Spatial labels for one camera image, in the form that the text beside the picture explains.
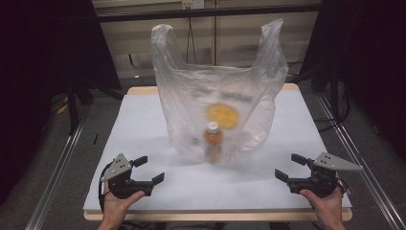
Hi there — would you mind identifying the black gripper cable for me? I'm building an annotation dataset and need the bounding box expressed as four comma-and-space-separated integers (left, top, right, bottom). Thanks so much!
334, 172, 350, 196
98, 161, 115, 214

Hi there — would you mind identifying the black horizontal bar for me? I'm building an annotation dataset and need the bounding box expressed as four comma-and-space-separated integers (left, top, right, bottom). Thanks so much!
95, 4, 322, 23

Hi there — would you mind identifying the translucent plastic bag yellow print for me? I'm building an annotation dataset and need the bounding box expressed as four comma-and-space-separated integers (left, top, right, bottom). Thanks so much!
150, 18, 290, 166

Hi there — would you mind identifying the black metal stand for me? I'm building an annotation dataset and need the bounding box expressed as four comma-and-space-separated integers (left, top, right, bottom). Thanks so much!
293, 63, 343, 124
65, 78, 97, 136

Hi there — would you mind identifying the person's left hand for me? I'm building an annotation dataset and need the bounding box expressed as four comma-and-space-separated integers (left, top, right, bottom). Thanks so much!
103, 186, 147, 221

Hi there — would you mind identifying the person's right hand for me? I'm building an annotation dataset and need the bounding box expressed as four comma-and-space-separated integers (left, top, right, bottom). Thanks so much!
300, 188, 345, 223

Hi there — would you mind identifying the metal floor rail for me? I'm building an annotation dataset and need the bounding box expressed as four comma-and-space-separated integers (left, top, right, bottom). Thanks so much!
315, 93, 406, 230
24, 103, 92, 230

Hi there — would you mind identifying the white wall power outlet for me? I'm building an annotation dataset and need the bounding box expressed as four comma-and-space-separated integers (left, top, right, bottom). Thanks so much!
181, 0, 205, 11

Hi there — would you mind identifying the orange bottle white cap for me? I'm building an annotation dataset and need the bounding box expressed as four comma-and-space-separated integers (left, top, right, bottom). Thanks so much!
203, 121, 224, 164

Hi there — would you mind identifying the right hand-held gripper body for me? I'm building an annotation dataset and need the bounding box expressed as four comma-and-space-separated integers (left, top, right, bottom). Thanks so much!
286, 151, 364, 197

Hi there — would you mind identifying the black curtain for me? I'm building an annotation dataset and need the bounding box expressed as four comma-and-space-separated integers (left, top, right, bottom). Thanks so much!
0, 0, 123, 205
299, 0, 406, 162

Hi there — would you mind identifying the black floor cable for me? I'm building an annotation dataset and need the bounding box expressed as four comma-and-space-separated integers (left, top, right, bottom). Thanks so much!
313, 92, 351, 133

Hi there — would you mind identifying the white table mat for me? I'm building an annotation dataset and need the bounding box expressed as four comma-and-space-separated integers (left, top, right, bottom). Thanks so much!
83, 89, 352, 212

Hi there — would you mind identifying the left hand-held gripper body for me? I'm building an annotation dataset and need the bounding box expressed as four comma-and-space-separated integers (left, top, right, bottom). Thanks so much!
101, 152, 154, 199

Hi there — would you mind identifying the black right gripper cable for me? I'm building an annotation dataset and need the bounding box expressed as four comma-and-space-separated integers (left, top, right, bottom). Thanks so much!
334, 172, 350, 196

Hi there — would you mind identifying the white table board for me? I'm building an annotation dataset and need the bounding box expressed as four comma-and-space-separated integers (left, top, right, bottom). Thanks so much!
83, 83, 353, 222

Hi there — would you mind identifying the black hanging cable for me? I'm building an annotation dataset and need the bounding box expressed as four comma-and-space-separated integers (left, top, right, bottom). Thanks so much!
186, 17, 199, 66

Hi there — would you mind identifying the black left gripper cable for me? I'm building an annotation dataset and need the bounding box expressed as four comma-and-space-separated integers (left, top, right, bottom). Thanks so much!
98, 161, 115, 214

